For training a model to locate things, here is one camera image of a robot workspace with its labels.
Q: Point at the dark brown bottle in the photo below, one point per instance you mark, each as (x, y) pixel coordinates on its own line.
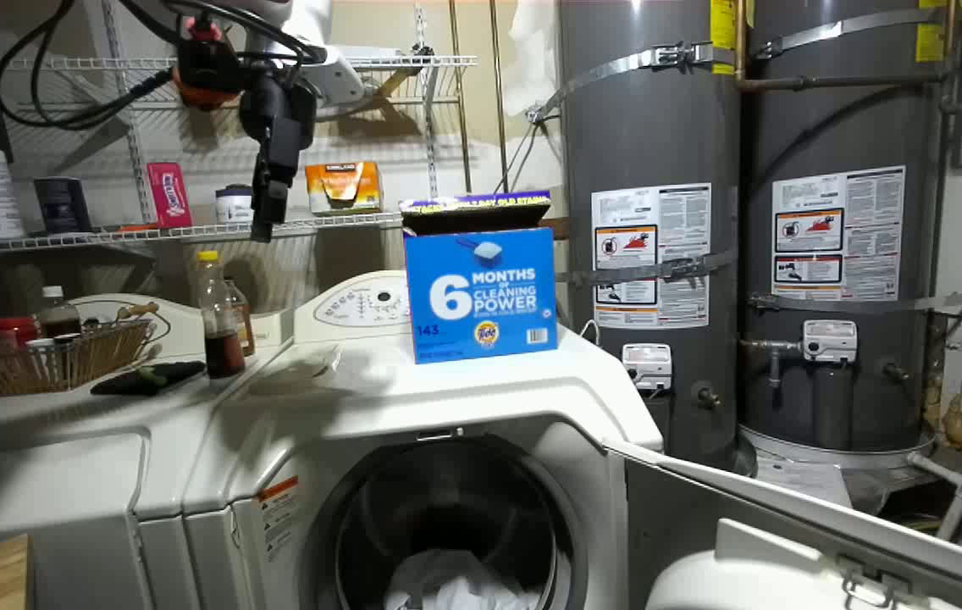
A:
(59, 313)

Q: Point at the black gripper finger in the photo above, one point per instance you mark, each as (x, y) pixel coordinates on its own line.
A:
(261, 206)
(283, 189)

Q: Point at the pink box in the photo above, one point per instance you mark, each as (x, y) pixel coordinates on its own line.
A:
(171, 196)

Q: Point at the white laundry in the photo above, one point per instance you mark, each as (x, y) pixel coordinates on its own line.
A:
(460, 586)

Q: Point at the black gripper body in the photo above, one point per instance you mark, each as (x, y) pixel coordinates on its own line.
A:
(279, 112)

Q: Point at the wicker basket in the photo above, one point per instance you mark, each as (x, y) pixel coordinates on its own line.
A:
(41, 361)

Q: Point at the orange box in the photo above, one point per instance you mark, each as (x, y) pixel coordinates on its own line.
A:
(343, 189)

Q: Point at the blue detergent box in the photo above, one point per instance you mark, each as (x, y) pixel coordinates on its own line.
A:
(483, 298)

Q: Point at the black orange robot arm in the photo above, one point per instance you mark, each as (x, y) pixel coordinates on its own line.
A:
(208, 67)

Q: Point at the white washing machine door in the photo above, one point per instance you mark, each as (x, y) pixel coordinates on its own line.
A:
(752, 530)

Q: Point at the white front-load washing machine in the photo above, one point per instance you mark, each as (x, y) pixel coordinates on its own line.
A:
(391, 394)

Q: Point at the white jar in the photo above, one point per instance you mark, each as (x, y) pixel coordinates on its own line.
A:
(235, 206)

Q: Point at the grey cylindrical water heater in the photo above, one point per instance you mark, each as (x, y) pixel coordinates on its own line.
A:
(652, 138)
(842, 112)

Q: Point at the flat black object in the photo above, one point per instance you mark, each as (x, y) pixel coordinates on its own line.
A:
(146, 377)

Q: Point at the white heater control box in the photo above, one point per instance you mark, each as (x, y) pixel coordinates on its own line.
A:
(648, 368)
(832, 341)

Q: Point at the red capped container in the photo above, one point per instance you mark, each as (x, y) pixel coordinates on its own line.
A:
(15, 330)

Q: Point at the white dryer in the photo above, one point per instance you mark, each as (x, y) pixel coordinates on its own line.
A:
(53, 475)

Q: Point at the wooden board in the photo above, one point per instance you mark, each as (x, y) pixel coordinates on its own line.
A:
(5, 576)

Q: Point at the dark small box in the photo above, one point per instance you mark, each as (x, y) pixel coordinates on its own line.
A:
(62, 206)

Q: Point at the white drain pan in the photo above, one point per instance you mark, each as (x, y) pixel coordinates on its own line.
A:
(832, 475)

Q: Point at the clear bottle dark liquid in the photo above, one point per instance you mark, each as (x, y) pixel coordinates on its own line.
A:
(220, 327)

